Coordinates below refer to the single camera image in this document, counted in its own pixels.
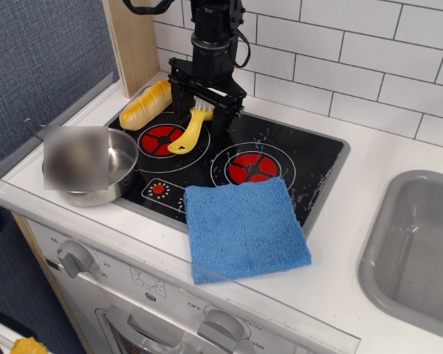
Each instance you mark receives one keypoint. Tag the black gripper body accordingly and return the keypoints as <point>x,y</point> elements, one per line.
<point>212,71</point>

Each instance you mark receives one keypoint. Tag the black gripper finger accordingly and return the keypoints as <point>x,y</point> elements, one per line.
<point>223,114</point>
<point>182,97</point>

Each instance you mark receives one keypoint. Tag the yellow brush white bristles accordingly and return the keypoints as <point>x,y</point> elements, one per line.
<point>201,112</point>

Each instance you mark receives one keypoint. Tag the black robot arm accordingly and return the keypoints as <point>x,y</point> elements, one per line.
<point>217,22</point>

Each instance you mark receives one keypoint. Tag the toy bread loaf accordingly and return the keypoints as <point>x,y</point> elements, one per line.
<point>144,108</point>

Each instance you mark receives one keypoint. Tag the black toy stovetop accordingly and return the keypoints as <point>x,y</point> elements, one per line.
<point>251,149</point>

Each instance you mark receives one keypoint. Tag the blue microfiber cloth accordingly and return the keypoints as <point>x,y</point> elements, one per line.
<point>240,231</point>

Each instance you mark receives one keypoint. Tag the grey left oven knob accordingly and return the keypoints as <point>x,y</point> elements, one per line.
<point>74,258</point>

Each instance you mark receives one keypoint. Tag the grey oven knob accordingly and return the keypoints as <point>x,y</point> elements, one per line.
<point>74,258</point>
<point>222,330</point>

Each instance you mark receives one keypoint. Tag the grey right oven knob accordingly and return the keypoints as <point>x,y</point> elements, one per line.
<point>222,330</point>

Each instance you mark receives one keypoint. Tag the grey sink basin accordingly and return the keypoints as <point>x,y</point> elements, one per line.
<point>401,269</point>

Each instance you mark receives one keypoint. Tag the yellow object at corner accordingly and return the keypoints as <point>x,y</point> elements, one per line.
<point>28,346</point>

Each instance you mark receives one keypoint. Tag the wooden upright post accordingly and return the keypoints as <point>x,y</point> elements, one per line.
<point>134,45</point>

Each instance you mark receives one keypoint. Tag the steel pot with handle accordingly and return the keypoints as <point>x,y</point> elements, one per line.
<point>88,166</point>

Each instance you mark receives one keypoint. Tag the oven door with handle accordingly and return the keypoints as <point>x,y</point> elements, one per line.
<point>143,332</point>

